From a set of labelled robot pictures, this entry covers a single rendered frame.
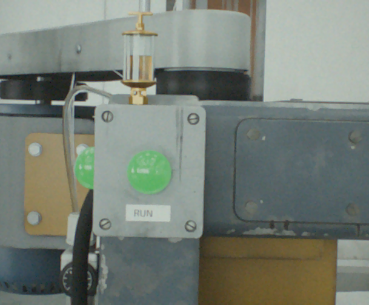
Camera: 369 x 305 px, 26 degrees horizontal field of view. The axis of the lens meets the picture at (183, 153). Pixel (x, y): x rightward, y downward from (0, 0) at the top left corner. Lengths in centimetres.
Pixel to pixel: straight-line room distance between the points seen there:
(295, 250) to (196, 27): 28
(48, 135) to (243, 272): 29
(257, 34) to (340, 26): 483
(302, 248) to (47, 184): 32
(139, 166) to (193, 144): 4
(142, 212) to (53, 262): 50
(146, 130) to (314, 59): 533
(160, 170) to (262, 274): 40
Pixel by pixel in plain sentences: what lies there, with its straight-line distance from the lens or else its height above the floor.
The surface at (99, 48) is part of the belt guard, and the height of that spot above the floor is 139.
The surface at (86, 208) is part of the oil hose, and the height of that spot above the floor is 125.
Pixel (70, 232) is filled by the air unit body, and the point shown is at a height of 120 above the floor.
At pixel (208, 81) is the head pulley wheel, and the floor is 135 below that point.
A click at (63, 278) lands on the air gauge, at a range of 80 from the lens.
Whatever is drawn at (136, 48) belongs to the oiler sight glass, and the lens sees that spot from 60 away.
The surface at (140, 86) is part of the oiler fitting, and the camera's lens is 61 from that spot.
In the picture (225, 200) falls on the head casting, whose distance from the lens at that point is 59.
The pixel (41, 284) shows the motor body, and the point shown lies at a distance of 103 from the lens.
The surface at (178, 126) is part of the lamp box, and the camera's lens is 53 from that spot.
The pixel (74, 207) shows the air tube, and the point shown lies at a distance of 82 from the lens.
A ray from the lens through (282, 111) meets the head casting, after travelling 59.
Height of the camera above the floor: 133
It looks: 3 degrees down
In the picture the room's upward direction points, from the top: 1 degrees clockwise
